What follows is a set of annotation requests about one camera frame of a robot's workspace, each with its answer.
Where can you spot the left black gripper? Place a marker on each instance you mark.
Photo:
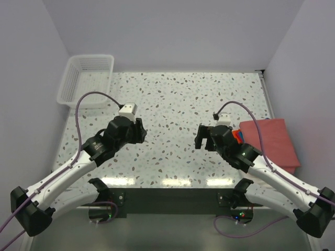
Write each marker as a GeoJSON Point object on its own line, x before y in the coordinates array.
{"type": "Point", "coordinates": [140, 132]}

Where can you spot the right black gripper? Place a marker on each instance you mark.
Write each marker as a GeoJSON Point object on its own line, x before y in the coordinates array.
{"type": "Point", "coordinates": [203, 133]}

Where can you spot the salmon pink t shirt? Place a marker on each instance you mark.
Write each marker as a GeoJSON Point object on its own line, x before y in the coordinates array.
{"type": "Point", "coordinates": [277, 142]}

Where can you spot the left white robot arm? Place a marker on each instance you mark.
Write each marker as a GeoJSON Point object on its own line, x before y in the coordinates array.
{"type": "Point", "coordinates": [32, 206]}

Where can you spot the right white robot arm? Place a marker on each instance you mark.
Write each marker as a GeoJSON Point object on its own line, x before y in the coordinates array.
{"type": "Point", "coordinates": [310, 207]}

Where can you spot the orange folded t shirt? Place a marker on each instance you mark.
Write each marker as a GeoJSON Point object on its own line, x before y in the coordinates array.
{"type": "Point", "coordinates": [236, 137]}

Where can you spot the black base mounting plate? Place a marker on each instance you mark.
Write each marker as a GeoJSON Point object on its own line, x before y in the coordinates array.
{"type": "Point", "coordinates": [121, 202]}

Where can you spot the white plastic laundry basket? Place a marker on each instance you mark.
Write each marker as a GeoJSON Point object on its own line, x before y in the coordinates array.
{"type": "Point", "coordinates": [83, 74]}

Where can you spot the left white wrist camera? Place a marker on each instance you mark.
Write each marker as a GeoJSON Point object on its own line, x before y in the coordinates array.
{"type": "Point", "coordinates": [128, 110]}

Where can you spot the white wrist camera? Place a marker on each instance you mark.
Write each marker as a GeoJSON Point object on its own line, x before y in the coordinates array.
{"type": "Point", "coordinates": [222, 119]}
{"type": "Point", "coordinates": [128, 110]}

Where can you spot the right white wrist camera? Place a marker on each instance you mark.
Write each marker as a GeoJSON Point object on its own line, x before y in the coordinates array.
{"type": "Point", "coordinates": [222, 119]}

